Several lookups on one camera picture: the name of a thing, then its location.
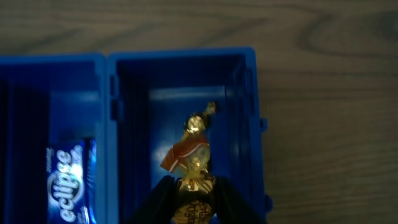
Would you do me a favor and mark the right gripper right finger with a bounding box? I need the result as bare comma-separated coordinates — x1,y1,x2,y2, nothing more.
213,175,268,224

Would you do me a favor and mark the gold candy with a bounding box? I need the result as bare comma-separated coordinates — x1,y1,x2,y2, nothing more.
160,133,218,224
183,101,218,136

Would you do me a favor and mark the blue candy pack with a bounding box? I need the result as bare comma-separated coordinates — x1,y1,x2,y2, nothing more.
86,138,98,224
45,139,90,224

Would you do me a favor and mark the blue tray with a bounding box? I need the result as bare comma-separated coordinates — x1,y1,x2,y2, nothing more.
0,46,274,224

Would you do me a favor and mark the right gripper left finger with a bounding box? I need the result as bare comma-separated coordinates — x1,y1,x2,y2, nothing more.
130,175,181,224

